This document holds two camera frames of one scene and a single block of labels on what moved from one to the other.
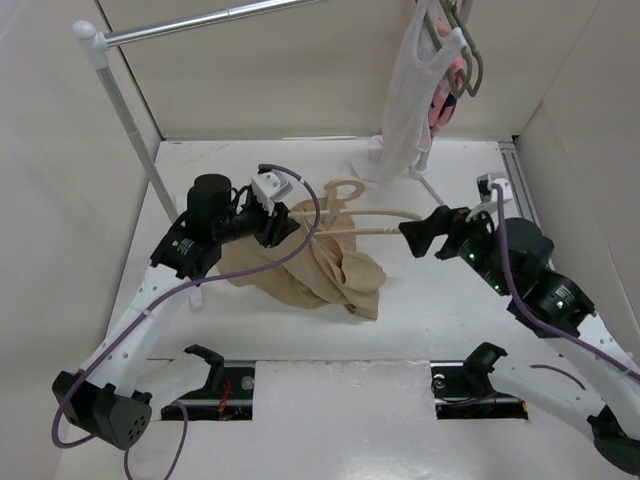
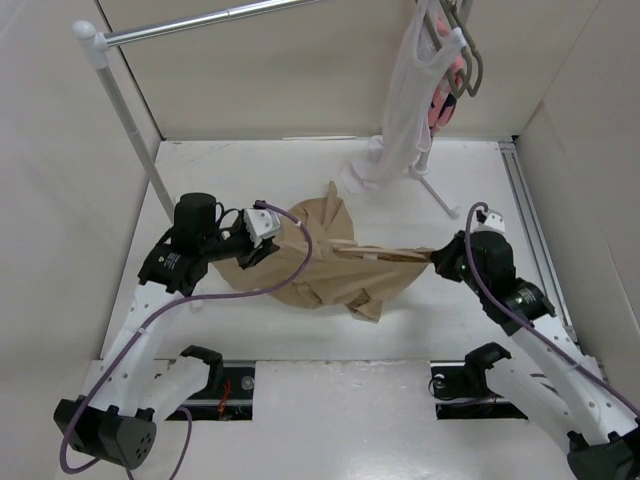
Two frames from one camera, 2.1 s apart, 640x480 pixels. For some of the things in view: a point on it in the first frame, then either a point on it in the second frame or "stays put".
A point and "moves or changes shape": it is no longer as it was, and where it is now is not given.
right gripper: x=442 y=219 to x=443 y=257
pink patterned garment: x=443 y=101 stays put
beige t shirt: x=330 y=273 moves or changes shape
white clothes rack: x=98 y=43 stays put
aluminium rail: x=521 y=193 stays put
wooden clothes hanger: x=339 y=190 to x=405 y=254
